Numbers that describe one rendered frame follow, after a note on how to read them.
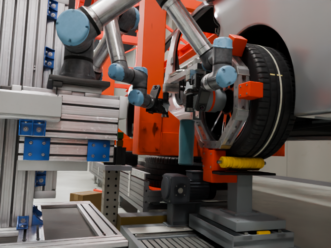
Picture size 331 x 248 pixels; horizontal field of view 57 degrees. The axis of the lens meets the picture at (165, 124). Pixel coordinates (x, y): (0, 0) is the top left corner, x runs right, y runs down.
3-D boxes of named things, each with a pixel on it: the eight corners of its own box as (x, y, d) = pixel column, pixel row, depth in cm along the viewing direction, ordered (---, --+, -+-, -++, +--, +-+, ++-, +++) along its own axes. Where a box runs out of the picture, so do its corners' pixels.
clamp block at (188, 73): (206, 81, 147) (207, 70, 147) (189, 78, 144) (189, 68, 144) (201, 83, 152) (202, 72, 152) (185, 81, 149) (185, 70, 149)
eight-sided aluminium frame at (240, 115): (248, 149, 144) (250, 37, 148) (236, 149, 141) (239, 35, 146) (197, 148, 195) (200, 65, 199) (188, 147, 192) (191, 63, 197)
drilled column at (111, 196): (116, 231, 205) (120, 168, 208) (102, 232, 202) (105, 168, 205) (114, 227, 214) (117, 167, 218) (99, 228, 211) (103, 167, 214)
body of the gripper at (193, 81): (205, 77, 141) (218, 72, 129) (204, 96, 140) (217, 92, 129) (189, 76, 138) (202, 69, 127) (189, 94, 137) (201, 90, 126)
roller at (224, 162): (268, 169, 162) (268, 158, 162) (219, 168, 152) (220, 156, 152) (261, 168, 167) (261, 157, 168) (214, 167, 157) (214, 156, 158)
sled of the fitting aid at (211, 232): (293, 249, 155) (294, 230, 156) (232, 255, 143) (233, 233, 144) (238, 225, 202) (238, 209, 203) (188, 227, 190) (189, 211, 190)
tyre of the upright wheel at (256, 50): (289, 174, 153) (310, 41, 145) (249, 174, 145) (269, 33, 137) (222, 147, 214) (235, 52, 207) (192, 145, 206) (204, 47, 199)
